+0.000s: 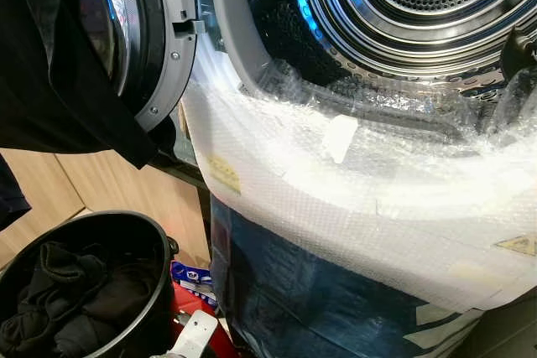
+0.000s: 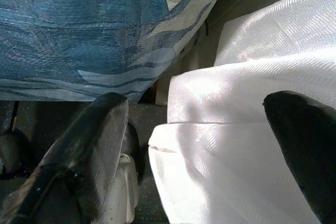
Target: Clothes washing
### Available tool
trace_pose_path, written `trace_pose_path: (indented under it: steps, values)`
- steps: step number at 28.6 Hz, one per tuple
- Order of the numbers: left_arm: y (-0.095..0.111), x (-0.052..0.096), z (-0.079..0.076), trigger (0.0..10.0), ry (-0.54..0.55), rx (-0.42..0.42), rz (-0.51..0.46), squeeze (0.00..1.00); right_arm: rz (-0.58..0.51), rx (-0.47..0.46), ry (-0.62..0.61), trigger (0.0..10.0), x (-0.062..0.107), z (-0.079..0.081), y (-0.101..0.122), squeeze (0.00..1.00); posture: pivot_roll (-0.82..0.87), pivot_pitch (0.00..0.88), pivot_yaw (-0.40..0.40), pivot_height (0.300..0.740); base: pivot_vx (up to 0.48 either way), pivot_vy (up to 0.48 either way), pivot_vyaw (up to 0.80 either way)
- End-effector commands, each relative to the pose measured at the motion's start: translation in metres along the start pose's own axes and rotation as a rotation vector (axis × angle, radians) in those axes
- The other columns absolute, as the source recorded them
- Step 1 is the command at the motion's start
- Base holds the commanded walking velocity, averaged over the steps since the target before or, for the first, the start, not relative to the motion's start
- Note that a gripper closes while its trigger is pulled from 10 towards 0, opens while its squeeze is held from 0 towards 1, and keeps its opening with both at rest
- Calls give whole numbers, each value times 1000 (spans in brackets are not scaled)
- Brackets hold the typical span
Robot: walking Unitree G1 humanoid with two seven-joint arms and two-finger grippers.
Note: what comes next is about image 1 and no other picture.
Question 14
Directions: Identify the blue and white packet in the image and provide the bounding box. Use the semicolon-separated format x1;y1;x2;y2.
171;261;218;306

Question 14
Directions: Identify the yellow triangle warning sticker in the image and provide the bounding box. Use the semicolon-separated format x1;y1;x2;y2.
493;235;537;257

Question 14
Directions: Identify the large black hanging garment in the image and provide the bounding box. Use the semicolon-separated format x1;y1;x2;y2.
0;0;162;171

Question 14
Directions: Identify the grey round washer door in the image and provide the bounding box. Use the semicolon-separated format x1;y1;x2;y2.
84;0;207;133

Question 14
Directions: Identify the dark blue washing machine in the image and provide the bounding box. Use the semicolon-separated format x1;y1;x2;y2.
179;0;537;358

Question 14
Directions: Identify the white bubble wrap sheet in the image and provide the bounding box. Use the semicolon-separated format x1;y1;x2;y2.
180;38;537;315

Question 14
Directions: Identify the black clothes pile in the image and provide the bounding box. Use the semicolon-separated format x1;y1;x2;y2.
0;241;160;358

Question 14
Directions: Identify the dark navy cloth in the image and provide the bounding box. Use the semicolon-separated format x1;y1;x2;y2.
0;155;32;231

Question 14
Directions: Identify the black round laundry bucket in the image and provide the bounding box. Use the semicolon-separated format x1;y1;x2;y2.
0;210;180;358

